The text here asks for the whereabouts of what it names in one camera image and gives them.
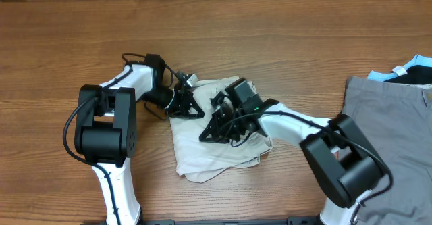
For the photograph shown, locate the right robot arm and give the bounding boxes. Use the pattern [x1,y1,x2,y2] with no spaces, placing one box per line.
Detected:
[199,78,391,224]

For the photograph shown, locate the grey shorts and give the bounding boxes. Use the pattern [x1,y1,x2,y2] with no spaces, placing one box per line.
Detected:
[342,77,431,224]

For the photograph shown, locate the beige shorts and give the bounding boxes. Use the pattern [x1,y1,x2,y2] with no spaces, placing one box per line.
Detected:
[170,76,273,183]

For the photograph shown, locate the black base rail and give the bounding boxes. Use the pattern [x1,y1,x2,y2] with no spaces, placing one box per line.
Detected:
[80,215,325,225]

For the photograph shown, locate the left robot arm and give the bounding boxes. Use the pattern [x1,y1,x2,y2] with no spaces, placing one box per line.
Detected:
[65,53,205,224]

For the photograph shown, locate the blue and black garment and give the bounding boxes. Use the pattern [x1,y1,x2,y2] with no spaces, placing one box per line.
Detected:
[367,55,431,85]

